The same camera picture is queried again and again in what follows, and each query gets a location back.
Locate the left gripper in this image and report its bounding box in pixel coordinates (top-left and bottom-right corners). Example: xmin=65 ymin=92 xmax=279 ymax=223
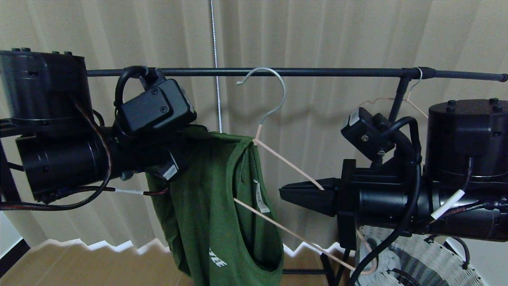
xmin=16 ymin=126 xmax=190 ymax=204

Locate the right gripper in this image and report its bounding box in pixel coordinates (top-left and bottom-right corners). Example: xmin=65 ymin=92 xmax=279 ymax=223
xmin=338 ymin=158 xmax=508 ymax=251

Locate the pink clothes hanger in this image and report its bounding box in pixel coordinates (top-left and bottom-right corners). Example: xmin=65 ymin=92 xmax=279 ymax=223
xmin=233 ymin=67 xmax=378 ymax=275
xmin=358 ymin=68 xmax=430 ymax=120

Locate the green long-sleeved shirt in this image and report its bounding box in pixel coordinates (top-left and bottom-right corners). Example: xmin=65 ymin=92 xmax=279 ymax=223
xmin=145 ymin=125 xmax=285 ymax=286

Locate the white laundry basket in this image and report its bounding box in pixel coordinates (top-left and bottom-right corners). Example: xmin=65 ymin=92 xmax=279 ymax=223
xmin=355 ymin=226 xmax=483 ymax=286

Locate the black clothes rack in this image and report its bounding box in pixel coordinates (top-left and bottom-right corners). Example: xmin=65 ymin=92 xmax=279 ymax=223
xmin=85 ymin=66 xmax=508 ymax=286

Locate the pale grey garment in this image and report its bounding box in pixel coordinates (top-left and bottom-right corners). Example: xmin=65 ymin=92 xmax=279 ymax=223
xmin=357 ymin=238 xmax=401 ymax=278

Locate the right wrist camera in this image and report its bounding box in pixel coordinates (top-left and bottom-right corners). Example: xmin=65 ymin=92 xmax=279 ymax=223
xmin=341 ymin=106 xmax=413 ymax=167

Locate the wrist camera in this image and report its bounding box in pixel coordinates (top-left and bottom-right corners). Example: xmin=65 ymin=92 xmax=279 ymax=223
xmin=114 ymin=66 xmax=198 ymax=137
xmin=341 ymin=106 xmax=413 ymax=167

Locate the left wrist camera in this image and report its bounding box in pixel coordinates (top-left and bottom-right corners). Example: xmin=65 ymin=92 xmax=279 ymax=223
xmin=114 ymin=66 xmax=198 ymax=137

